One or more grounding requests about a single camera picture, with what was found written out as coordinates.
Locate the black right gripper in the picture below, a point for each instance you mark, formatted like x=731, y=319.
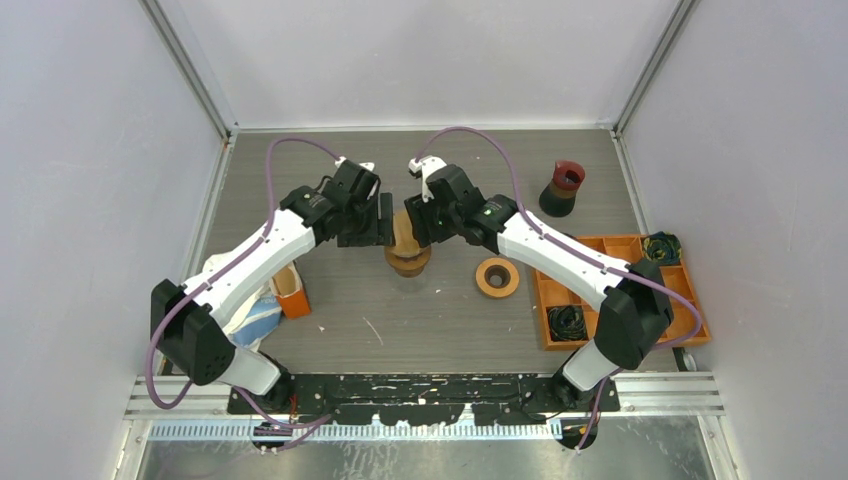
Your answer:
x=420, y=214

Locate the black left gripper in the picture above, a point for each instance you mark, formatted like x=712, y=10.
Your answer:
x=379, y=231

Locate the brown paper coffee filter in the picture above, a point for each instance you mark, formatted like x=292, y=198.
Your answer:
x=405, y=244

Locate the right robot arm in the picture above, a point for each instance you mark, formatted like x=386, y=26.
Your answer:
x=524, y=240

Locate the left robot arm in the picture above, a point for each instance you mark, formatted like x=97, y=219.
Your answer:
x=188, y=320

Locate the orange coffee filter box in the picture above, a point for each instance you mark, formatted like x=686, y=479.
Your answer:
x=289, y=291

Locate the red black carafe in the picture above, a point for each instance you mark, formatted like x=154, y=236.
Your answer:
x=559, y=197

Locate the white blue plastic bag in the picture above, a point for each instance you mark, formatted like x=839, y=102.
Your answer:
x=254, y=319

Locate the dark rolled coil front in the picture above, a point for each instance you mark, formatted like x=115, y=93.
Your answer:
x=567, y=323

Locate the blue yellow rolled coil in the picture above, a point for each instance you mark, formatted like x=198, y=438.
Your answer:
x=662, y=248

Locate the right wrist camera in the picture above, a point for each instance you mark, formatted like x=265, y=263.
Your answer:
x=422, y=169

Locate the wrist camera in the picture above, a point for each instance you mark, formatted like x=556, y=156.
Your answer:
x=369, y=166
x=422, y=169

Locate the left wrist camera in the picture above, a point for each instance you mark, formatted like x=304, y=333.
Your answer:
x=369, y=166

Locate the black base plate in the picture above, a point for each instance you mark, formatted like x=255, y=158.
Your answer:
x=504, y=399

